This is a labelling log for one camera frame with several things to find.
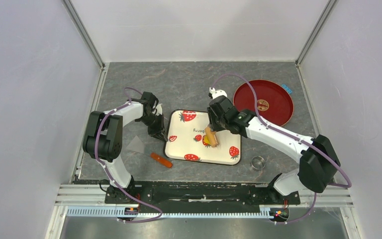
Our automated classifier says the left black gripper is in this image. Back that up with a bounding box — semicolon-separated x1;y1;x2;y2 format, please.
138;113;168;142

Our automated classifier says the wooden dough roller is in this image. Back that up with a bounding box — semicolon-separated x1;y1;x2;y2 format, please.
204;126;219;147

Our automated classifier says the white strawberry print tray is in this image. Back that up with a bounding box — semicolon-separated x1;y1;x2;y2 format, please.
164;110;241;166

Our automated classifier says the yellow dough piece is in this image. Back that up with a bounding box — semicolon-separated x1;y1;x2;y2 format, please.
202;137;211;147

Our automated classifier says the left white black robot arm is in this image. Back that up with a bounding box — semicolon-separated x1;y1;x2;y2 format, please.
83;92;168;203

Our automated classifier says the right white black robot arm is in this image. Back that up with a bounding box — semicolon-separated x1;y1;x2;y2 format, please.
207;96;340;203

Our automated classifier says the round red plate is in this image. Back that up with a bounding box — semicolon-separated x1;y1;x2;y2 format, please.
233;80;294;126

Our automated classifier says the small blue plastic piece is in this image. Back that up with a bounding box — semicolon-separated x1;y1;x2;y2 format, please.
281;84;292;94

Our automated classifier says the orange handled metal scraper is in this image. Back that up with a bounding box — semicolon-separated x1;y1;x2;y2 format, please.
126;135;174;169

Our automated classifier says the round metal cutter ring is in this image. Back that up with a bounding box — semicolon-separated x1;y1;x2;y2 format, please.
251;156;267;171

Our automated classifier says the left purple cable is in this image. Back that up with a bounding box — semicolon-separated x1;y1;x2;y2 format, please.
94;87;164;224

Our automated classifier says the purple cable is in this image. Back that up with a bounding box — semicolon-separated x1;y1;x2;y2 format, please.
210;73;353;226
94;87;164;224

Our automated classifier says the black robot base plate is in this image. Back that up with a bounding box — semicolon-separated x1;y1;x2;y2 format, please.
104;181;301;214

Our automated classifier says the aluminium frame rail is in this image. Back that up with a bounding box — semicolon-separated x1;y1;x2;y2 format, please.
55;185;354;219

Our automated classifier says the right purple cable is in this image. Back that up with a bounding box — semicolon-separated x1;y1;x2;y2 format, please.
210;73;353;226

